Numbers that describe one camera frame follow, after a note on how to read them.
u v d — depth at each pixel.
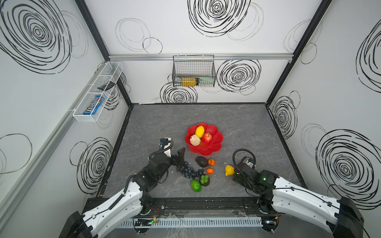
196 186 0.77
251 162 0.75
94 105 0.67
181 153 0.70
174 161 0.69
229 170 0.79
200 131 0.98
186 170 0.81
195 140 0.91
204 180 0.77
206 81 0.87
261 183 0.57
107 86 0.76
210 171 0.83
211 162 0.87
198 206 0.75
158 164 0.57
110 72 0.92
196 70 0.99
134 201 0.52
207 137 0.94
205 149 0.95
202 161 0.85
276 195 0.53
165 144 0.65
